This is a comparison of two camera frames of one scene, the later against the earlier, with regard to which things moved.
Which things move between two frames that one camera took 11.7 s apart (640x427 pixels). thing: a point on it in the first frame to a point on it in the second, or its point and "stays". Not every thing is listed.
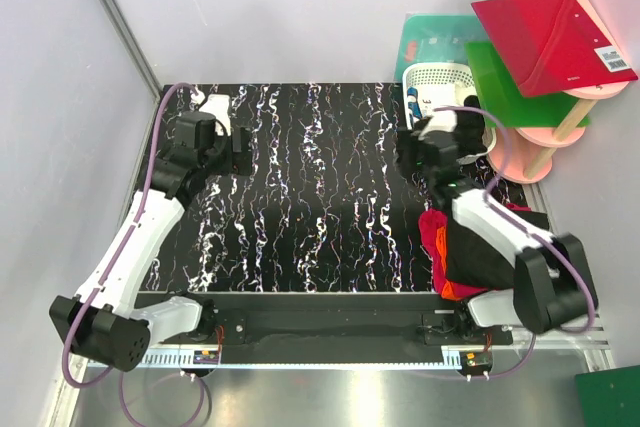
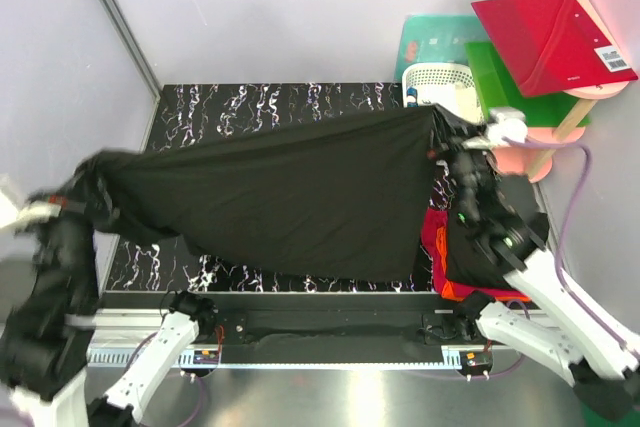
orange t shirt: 448,291 stays
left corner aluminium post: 119,18 stays
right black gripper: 407,140 to 460,148
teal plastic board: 436,38 stays
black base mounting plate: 326,320 stays
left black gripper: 240,160 to 89,191
